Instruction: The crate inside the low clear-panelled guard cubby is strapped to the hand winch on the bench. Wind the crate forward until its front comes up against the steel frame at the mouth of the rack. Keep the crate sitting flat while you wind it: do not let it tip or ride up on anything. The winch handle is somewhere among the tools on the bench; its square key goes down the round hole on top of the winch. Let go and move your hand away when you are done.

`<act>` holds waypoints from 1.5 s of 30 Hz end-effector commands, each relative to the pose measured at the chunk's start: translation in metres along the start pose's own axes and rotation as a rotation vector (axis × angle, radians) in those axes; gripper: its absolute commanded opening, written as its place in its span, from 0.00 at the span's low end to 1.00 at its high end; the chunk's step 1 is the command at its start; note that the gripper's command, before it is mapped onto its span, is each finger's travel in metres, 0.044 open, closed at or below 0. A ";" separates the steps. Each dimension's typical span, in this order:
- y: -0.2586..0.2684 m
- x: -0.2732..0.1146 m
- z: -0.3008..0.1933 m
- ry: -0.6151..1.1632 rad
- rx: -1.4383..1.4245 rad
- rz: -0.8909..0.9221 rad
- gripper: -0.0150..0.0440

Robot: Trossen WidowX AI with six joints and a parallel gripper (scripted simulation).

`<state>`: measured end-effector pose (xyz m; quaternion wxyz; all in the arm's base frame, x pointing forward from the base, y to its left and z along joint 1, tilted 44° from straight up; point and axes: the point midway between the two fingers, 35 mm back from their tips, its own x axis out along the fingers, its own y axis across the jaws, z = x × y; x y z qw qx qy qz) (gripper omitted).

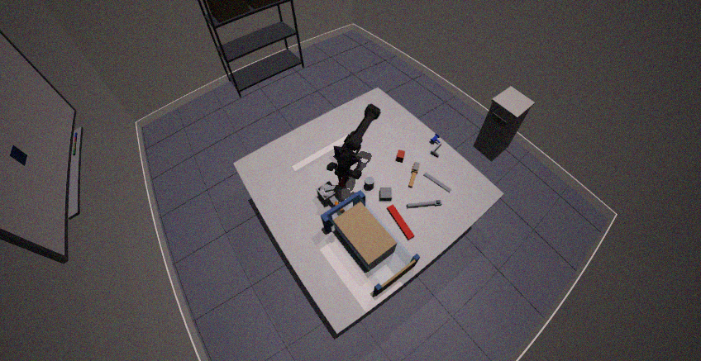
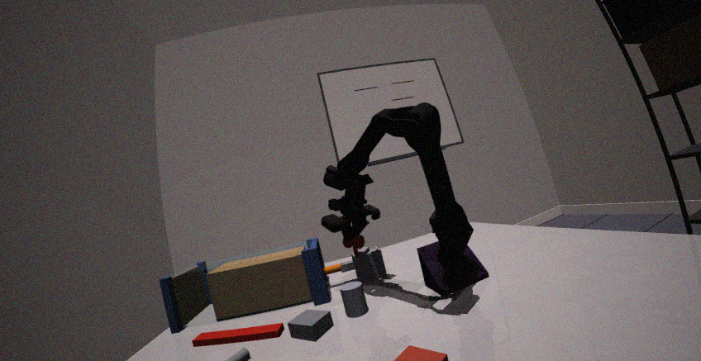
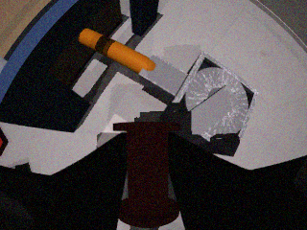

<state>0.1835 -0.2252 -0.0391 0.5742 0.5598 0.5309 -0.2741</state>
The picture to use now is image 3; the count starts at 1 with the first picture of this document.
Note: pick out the red flat bar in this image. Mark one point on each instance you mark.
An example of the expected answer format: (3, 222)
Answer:
(3, 142)

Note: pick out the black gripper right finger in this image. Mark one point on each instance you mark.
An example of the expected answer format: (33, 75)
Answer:
(213, 194)

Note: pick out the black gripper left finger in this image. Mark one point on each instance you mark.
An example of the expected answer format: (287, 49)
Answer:
(85, 196)

